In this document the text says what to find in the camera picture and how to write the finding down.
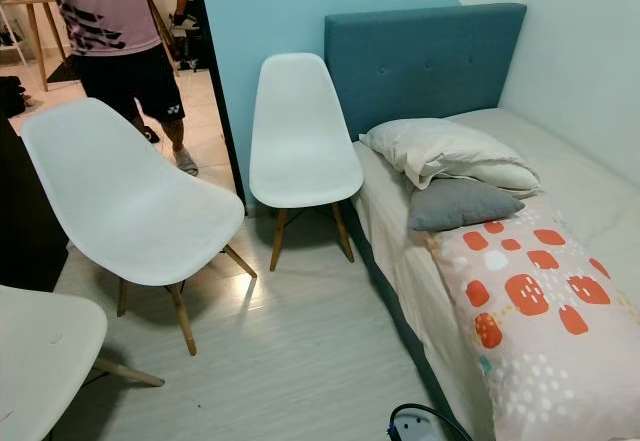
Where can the wooden table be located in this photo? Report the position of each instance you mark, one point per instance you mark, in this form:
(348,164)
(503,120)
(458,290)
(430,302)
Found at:
(28,1)

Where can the person pink shirt black shorts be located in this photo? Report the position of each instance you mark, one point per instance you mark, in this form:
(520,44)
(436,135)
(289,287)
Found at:
(110,6)

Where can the blue upholstered headboard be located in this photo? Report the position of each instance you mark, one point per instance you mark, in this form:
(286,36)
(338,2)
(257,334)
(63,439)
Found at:
(420,61)

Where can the bed with white sheet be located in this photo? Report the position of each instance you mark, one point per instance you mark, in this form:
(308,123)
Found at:
(590,171)

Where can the black fabric object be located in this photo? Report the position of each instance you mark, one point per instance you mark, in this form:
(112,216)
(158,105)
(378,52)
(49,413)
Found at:
(30,211)

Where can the white pillow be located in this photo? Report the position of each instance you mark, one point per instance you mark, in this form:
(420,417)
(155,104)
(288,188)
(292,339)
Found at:
(440,146)

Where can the black door frame edge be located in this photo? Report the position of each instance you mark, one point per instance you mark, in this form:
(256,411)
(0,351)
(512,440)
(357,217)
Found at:
(210,71)

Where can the pink orange patterned bolster pillow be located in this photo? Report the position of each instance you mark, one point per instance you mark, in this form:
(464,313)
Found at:
(550,331)

